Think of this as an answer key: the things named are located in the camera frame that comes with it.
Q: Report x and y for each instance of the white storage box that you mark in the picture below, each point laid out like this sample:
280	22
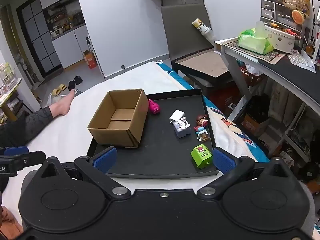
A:
282	41

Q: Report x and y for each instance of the red basket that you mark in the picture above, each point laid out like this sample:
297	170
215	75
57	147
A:
251	77

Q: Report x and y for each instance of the grey desk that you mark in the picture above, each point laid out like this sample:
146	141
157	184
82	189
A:
235	65

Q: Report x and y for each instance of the cartoon printed blanket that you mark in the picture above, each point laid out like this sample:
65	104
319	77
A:
232	135

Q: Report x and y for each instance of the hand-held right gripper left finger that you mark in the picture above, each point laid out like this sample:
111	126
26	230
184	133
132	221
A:
105	157

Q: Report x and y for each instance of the patterned desk mat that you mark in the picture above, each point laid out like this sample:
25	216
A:
232	48

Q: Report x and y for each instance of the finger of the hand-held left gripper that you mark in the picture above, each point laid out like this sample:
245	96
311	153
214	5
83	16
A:
15	150
35	157

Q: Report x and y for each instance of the white bed sheet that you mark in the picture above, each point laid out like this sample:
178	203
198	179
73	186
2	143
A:
80	105

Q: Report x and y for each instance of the white charger plug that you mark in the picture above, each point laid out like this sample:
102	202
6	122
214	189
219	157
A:
177	115

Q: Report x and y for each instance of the grey chair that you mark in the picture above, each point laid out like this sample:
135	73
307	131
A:
185	35

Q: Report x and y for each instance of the pink toy figure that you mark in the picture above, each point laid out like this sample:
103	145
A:
154	107

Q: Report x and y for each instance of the black desk mat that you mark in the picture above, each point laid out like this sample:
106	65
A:
287	70

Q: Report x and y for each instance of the yellow white spray can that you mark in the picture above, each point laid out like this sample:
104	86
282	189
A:
201	26

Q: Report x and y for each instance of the blue figurine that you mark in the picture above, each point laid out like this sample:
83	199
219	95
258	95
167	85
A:
201	131

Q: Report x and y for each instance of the green cube toy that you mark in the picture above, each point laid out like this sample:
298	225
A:
201	158

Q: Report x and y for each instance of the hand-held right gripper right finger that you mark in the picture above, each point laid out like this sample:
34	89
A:
223	160

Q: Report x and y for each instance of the purple cube toy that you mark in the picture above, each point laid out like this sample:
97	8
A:
181	130

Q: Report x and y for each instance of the white kitchen cabinet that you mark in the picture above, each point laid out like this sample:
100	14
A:
67	37

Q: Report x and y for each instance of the white plastic bag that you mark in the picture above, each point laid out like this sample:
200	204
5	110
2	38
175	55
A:
50	100

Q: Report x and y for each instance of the person's leg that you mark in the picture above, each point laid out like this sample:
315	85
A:
37	120

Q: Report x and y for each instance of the wooden cutout basket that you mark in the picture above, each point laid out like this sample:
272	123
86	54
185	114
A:
296	1

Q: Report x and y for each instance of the grey drawer organizer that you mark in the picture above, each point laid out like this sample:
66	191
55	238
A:
268	11

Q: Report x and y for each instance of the green tissue pack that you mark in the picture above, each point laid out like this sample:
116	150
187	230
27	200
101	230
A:
252	43

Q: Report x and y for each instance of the brown-haired red figurine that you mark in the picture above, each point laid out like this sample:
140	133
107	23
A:
202	121

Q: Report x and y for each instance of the black glass door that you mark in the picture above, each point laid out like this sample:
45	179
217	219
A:
40	40

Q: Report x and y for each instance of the orange round toy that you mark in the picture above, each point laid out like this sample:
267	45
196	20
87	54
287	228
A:
298	17

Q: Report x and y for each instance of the yellow slipper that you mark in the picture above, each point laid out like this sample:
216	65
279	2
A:
61	87
55	92

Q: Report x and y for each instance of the black slipper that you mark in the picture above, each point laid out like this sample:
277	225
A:
72	84
78	80

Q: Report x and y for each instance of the orange box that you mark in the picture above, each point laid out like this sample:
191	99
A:
90	60

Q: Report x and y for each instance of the yellow round table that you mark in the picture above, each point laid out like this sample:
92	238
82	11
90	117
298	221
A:
10	97

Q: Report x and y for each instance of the brown cardboard box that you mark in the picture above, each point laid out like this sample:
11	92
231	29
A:
112	136

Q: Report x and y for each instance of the black tray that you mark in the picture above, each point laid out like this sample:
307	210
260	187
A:
162	150

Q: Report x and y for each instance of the cardboard box with print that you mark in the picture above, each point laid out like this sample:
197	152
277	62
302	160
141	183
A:
255	125

